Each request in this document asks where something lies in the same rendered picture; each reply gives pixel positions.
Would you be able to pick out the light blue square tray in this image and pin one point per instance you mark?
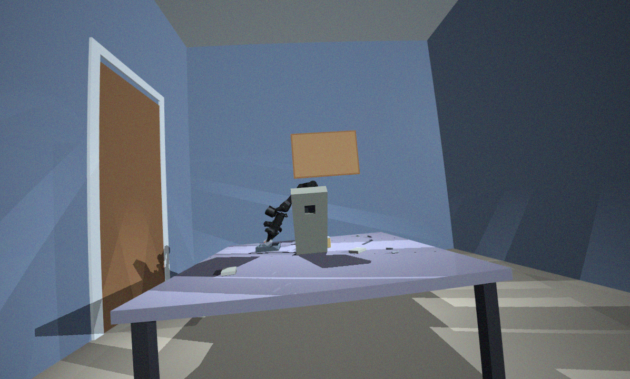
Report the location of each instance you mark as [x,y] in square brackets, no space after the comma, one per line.
[271,247]

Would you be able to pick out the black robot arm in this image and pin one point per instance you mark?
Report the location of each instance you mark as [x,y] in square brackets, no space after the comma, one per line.
[284,207]

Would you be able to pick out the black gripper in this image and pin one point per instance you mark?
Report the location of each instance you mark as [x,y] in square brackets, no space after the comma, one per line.
[273,231]

